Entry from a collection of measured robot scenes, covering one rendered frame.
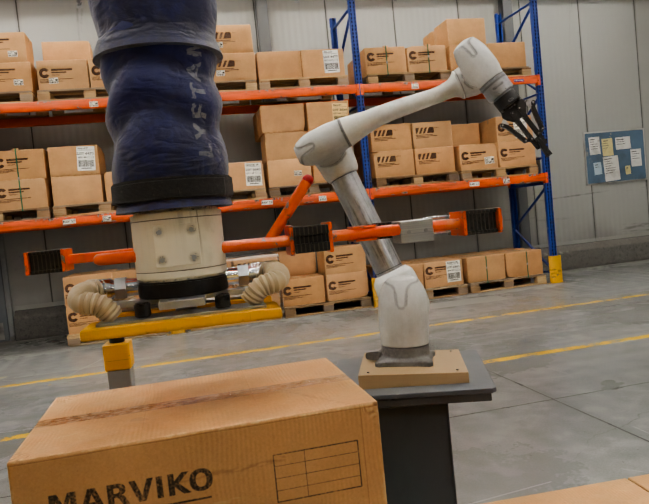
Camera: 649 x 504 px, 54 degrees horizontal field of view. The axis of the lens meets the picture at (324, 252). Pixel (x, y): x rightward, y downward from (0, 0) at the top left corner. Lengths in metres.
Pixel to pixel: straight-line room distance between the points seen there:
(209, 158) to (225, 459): 0.52
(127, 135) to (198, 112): 0.13
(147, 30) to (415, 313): 1.22
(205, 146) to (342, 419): 0.54
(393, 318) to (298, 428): 0.96
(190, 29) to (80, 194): 7.28
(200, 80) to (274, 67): 7.49
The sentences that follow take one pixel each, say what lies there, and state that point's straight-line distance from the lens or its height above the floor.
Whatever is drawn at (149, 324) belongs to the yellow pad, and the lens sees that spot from 1.12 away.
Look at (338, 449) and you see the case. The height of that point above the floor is 0.88.
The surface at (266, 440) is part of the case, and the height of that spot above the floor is 0.91.
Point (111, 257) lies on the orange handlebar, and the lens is 1.24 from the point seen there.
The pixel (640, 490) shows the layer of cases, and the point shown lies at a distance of 1.81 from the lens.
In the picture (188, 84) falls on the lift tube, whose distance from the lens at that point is 1.19.
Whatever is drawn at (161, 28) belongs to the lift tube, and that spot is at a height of 1.63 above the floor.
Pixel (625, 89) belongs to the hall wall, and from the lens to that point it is 12.51.
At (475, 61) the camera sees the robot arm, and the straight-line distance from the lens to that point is 2.10.
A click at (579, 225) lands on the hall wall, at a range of 11.75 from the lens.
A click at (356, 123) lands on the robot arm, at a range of 2.09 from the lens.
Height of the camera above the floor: 1.27
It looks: 3 degrees down
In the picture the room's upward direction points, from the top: 6 degrees counter-clockwise
